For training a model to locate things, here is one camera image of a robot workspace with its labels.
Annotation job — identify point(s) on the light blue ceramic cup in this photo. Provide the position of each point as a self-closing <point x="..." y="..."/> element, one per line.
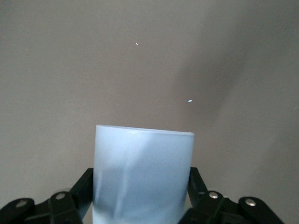
<point x="142" y="177"/>

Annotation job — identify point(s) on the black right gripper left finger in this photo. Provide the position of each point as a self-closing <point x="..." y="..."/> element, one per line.
<point x="63" y="203"/>

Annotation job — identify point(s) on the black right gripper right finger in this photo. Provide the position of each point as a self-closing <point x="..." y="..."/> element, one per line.
<point x="210" y="200"/>

